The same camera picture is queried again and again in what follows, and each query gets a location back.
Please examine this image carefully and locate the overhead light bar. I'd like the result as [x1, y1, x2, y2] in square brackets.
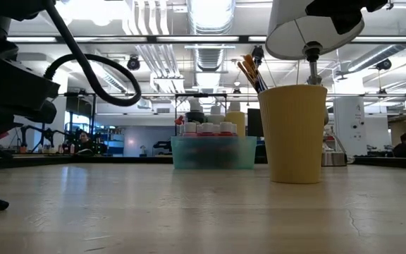
[7, 34, 406, 45]

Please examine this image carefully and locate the small pink paint bottle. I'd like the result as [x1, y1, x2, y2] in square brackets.
[183, 121, 198, 138]

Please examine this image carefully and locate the yellow ribbed cup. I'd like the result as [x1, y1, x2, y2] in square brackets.
[258, 83, 329, 185]

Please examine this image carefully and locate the black cabinet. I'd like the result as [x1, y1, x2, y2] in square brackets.
[247, 108, 269, 164]

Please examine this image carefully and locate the green plastic tray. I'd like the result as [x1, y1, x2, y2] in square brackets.
[170, 135, 258, 170]

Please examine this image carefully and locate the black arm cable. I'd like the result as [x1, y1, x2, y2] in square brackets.
[43, 0, 142, 108]

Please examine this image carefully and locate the large golden yellow paint bottle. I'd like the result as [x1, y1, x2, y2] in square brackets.
[225, 101, 246, 138]

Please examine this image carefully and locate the white column with outlets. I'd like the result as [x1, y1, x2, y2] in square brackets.
[333, 97, 368, 156]

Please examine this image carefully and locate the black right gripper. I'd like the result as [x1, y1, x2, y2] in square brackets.
[304, 0, 389, 35]

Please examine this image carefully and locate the table lamp with white shade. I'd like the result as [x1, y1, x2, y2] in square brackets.
[265, 0, 365, 167]

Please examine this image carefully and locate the background black frame stand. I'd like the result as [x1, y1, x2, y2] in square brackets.
[58, 92, 228, 156]

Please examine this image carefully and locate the black ceiling spotlight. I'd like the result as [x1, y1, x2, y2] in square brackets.
[375, 58, 393, 71]
[251, 44, 266, 67]
[126, 54, 142, 71]

